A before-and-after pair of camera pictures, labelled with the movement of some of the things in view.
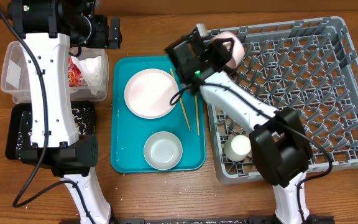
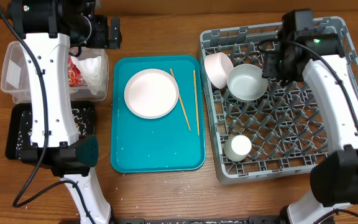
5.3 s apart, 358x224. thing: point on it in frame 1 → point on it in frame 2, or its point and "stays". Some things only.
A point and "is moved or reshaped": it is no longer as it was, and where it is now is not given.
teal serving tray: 129,132 stays
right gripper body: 207,51 → 279,65
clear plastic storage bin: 89,70 stays
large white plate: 148,93 stays
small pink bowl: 238,51 is moved or reshaped
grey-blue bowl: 163,150 → 245,82
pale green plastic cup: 237,147 stays
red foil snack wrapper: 74,75 stays
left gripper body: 99,36 stays
